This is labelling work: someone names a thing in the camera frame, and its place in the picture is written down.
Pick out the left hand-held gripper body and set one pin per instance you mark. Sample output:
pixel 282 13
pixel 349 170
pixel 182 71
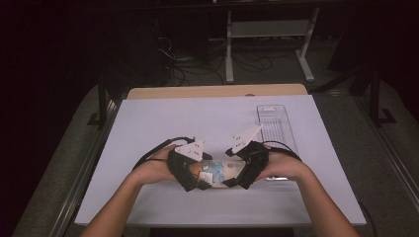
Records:
pixel 179 171

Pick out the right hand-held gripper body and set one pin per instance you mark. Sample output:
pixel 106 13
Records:
pixel 255 161

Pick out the clear plastic packaging box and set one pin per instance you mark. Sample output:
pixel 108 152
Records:
pixel 276 128

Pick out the person's left hand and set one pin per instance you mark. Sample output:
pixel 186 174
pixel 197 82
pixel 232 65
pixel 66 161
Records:
pixel 154 169

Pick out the person's right hand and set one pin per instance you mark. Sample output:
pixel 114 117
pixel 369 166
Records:
pixel 283 164

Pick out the white board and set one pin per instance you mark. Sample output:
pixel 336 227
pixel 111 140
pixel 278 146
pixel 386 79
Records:
pixel 164 115

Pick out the wooden table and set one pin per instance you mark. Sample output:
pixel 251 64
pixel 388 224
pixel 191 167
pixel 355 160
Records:
pixel 214 90

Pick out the black metal stand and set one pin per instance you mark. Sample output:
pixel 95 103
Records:
pixel 102 102
pixel 375 95

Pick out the aluminium rail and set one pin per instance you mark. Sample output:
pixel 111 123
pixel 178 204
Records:
pixel 392 154
pixel 84 177

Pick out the white metal stand frame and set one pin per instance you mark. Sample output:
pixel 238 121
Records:
pixel 268 29

